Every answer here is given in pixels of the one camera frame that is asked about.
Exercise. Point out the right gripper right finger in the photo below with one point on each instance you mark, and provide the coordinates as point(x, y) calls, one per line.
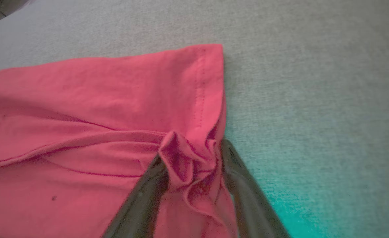
point(250, 205)

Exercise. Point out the red jersey with number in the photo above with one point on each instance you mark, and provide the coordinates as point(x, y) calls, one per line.
point(82, 99)

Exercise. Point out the large grey sofa chaise cushion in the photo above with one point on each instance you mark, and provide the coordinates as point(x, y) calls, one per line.
point(313, 82)

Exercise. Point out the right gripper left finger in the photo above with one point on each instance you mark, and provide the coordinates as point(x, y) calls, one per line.
point(141, 201)

